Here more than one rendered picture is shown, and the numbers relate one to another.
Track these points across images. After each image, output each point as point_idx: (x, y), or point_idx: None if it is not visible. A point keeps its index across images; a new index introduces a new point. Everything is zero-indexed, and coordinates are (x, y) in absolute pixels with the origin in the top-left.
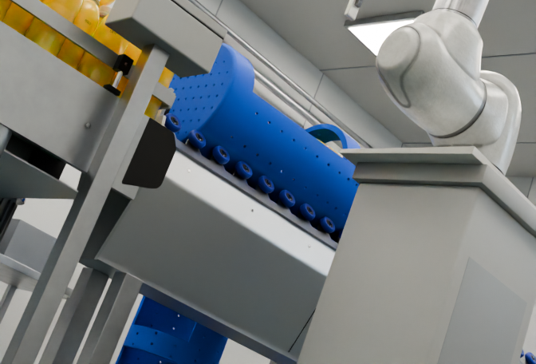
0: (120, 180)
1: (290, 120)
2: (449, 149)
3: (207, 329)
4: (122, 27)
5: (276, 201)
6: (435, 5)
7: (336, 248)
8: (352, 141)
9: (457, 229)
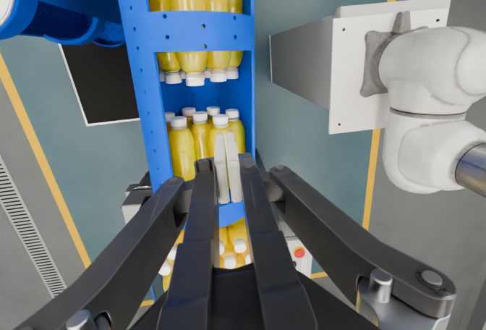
0: None
1: (254, 136)
2: None
3: (91, 3)
4: None
5: (217, 85)
6: (468, 189)
7: (316, 104)
8: (239, 31)
9: None
